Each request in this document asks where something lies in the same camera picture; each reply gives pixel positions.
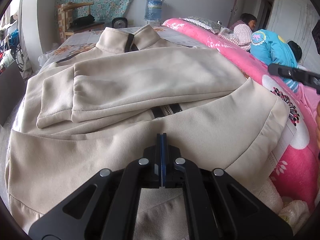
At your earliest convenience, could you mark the pink floral blanket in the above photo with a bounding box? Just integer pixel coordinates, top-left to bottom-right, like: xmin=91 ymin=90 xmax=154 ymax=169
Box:
xmin=163 ymin=18 xmax=319 ymax=211

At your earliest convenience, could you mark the black bag on chair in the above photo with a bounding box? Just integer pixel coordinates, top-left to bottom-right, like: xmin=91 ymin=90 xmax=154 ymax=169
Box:
xmin=71 ymin=14 xmax=95 ymax=28

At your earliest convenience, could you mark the blue water bottle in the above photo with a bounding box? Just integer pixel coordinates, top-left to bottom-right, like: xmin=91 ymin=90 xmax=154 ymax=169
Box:
xmin=144 ymin=0 xmax=164 ymax=22

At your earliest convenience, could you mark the dark grey cabinet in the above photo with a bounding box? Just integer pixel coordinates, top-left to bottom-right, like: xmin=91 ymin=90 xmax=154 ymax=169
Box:
xmin=0 ymin=61 xmax=26 ymax=126

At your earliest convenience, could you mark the person's right hand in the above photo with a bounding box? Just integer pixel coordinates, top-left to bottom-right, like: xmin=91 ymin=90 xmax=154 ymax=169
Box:
xmin=316 ymin=102 xmax=320 ymax=149

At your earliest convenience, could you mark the child in blue jacket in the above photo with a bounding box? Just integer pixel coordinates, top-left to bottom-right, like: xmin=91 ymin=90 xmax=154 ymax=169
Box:
xmin=249 ymin=29 xmax=303 ymax=93

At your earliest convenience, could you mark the grey lace pillow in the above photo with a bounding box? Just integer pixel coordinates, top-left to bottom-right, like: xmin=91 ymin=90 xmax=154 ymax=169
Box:
xmin=183 ymin=16 xmax=222 ymax=34

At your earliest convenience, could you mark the floral grey bed sheet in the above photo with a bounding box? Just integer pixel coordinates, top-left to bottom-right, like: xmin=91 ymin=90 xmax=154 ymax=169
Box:
xmin=37 ymin=25 xmax=298 ymax=176

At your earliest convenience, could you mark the wooden chair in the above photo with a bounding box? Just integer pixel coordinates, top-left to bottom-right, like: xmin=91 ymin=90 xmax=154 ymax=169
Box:
xmin=57 ymin=2 xmax=105 ymax=42

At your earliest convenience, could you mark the beige zip jacket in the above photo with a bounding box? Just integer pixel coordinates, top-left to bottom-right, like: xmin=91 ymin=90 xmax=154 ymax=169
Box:
xmin=5 ymin=34 xmax=289 ymax=231

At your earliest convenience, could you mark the woman in checked jacket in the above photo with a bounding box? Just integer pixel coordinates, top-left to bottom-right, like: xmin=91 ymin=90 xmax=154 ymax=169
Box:
xmin=218 ymin=13 xmax=257 ymax=52

